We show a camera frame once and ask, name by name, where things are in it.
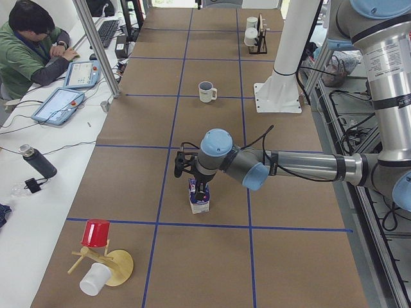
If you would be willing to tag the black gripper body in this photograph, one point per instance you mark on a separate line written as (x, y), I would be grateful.
(202, 179)

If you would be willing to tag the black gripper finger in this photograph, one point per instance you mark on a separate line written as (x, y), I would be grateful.
(201, 191)

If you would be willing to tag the blue white milk carton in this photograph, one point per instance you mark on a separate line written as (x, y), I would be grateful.
(201, 205)

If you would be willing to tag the white ribbed mug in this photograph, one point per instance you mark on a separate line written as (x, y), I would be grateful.
(207, 92)

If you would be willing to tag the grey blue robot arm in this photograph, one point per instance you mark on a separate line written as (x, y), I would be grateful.
(380, 31)

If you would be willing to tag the wooden cup tree stand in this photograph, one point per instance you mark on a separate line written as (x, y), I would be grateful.
(120, 263)

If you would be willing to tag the red plastic cup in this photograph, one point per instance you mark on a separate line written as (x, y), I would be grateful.
(96, 233)

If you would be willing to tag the white plastic cup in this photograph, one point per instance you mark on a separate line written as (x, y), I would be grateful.
(94, 280)

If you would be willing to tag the white cup on rack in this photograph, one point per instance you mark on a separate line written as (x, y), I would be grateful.
(250, 36)

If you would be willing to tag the far blue teach pendant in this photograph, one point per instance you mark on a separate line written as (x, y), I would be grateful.
(82, 75)

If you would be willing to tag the blue teach pendant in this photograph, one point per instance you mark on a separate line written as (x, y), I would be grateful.
(58, 107)
(82, 75)

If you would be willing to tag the near blue teach pendant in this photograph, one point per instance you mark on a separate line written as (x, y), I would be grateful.
(58, 107)

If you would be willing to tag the small black adapter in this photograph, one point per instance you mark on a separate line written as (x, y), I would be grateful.
(32, 185)

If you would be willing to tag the dark grey water bottle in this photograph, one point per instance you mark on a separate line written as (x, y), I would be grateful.
(38, 161)

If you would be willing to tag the black keyboard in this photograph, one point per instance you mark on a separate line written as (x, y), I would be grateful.
(107, 31)

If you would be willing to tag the person in green shirt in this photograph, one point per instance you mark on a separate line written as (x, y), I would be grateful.
(33, 49)

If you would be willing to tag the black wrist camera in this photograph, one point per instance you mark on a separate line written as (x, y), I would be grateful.
(182, 164)

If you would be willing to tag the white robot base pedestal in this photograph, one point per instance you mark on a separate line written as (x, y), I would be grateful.
(279, 93)

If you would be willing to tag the black wire cup rack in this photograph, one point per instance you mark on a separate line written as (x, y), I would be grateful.
(261, 46)

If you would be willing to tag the grey aluminium post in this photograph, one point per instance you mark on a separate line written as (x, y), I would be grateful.
(94, 39)

